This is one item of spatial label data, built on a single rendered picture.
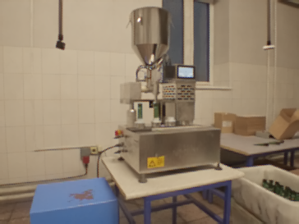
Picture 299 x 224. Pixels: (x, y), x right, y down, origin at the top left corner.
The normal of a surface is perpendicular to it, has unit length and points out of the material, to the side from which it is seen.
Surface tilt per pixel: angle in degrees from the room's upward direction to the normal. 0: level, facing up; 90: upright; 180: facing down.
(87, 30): 90
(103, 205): 90
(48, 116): 90
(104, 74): 90
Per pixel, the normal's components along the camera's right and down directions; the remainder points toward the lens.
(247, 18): 0.38, 0.06
